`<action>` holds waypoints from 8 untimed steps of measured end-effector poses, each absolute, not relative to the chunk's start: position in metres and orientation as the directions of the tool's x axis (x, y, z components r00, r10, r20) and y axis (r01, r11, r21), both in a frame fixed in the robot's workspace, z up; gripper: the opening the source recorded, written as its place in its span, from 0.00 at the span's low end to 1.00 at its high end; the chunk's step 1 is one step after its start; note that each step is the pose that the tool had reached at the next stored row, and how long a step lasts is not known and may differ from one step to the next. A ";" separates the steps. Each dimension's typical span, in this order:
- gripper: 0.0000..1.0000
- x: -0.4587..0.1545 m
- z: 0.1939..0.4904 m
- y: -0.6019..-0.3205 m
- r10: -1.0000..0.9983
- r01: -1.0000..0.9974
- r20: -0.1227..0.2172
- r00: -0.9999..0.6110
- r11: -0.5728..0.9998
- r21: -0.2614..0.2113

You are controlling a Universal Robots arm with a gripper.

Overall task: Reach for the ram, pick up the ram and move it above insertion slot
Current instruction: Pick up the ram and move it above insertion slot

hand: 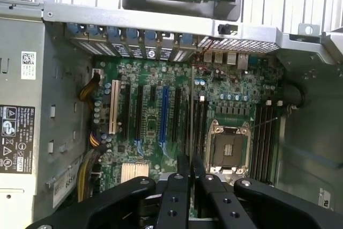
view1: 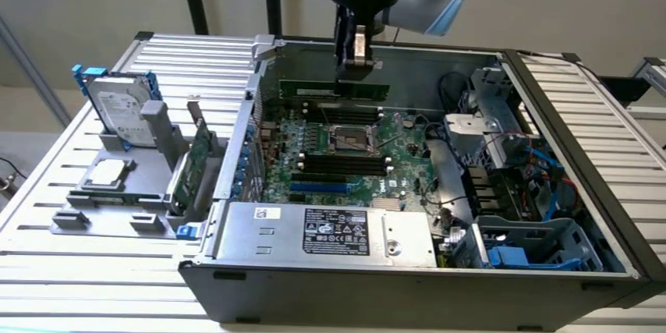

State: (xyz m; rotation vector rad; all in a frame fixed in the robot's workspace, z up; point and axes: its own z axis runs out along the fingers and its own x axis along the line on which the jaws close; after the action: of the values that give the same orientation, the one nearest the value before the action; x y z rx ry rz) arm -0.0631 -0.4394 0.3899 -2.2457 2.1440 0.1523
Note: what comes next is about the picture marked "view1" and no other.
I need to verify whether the silver CPU chip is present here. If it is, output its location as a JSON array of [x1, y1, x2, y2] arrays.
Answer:
[[84, 158, 139, 190]]

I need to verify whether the silver chipset heatsink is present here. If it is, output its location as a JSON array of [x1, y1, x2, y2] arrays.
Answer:
[[371, 197, 403, 212]]

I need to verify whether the green graphics card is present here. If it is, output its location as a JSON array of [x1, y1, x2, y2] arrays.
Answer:
[[167, 94, 219, 218]]

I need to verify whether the blue plastic clip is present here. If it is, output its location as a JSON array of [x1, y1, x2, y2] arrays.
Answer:
[[176, 222, 203, 240]]

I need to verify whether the black wire bundle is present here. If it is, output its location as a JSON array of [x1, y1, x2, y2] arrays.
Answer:
[[438, 71, 470, 116]]

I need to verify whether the black cable with plug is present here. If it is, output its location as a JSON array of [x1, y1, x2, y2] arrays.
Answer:
[[0, 156, 28, 194]]

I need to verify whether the blue-grey plastic disk bay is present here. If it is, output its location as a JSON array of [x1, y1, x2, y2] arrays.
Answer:
[[451, 214, 607, 272]]

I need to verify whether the silver hard disk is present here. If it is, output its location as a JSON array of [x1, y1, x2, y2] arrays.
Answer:
[[85, 76, 157, 147]]

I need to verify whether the grey parts rack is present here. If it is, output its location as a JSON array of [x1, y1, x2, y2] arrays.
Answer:
[[48, 100, 231, 241]]

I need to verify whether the black fan housing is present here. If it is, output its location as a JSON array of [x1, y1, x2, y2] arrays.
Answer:
[[464, 164, 522, 218]]

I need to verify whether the black open PC case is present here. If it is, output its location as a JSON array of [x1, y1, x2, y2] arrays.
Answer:
[[177, 34, 652, 324]]

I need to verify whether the red wire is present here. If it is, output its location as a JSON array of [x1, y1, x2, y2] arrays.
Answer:
[[482, 133, 579, 211]]

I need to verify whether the blue expansion slot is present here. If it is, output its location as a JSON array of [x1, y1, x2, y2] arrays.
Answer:
[[289, 182, 348, 194]]

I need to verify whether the aluminium profile frame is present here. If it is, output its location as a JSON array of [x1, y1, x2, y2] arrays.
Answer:
[[623, 57, 666, 119]]

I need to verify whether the blue plastic connector block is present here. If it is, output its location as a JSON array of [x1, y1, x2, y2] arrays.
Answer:
[[484, 245, 531, 268]]

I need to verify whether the grey corner bracket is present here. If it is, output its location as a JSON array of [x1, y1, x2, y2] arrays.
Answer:
[[251, 34, 285, 63]]

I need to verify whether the metal drive cage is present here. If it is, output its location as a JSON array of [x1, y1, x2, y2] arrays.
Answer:
[[443, 67, 540, 167]]

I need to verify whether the CPU socket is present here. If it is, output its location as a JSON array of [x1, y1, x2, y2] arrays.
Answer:
[[319, 121, 381, 154]]

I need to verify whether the grey aluminium post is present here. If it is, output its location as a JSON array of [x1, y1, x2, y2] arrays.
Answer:
[[0, 15, 73, 128]]

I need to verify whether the blue data wire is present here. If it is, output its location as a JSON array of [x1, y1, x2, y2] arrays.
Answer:
[[523, 144, 579, 221]]

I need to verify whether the green RAM stick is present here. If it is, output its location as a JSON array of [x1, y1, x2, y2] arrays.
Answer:
[[277, 79, 392, 101]]

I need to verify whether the black box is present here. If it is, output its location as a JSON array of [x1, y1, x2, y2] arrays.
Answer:
[[596, 75, 647, 102]]

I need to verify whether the black RAM slot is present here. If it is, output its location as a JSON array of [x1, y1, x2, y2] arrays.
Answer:
[[301, 105, 383, 114], [300, 161, 388, 171], [300, 167, 389, 177], [301, 110, 383, 119], [300, 157, 388, 165], [300, 151, 387, 160], [301, 101, 381, 109], [301, 115, 384, 124]]

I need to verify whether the thin black cable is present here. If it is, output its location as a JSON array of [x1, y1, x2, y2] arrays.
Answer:
[[518, 49, 606, 87]]

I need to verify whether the silver power supply unit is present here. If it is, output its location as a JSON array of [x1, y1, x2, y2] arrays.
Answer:
[[199, 201, 438, 271]]

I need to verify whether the socket locking lever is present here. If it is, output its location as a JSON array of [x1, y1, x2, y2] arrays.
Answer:
[[319, 108, 335, 143]]

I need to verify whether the green motherboard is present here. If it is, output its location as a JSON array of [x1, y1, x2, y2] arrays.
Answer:
[[252, 99, 455, 225]]

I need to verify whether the hard drive in blue caddy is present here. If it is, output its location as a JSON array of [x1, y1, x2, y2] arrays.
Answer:
[[70, 63, 161, 151]]

